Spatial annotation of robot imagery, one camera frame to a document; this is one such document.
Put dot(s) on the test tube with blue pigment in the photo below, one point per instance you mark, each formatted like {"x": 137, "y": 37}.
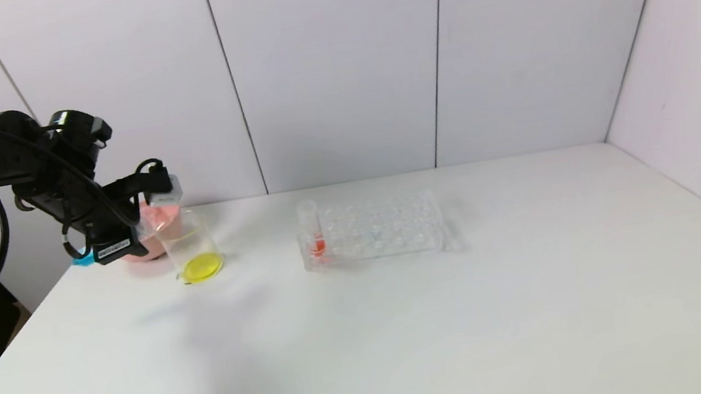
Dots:
{"x": 82, "y": 259}

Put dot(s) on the clear acrylic test tube rack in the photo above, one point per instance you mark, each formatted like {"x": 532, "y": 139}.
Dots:
{"x": 383, "y": 230}

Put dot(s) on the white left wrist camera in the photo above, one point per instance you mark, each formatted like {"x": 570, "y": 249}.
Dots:
{"x": 166, "y": 197}

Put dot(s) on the test tube with red pigment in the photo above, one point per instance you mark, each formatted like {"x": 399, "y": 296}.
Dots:
{"x": 317, "y": 247}

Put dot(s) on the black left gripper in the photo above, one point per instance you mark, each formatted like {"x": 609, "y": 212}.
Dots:
{"x": 114, "y": 249}

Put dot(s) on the clear plastic beaker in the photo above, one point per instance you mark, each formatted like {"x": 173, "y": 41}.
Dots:
{"x": 201, "y": 268}

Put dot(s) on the pink plastic bowl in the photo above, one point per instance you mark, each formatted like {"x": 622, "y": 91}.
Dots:
{"x": 152, "y": 221}

